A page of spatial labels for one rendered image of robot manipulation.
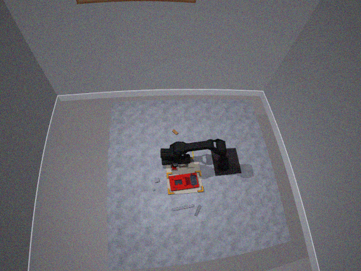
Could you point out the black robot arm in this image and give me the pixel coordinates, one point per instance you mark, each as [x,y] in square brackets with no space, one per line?
[178,149]

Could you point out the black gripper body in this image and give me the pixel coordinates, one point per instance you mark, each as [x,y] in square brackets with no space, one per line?
[184,158]

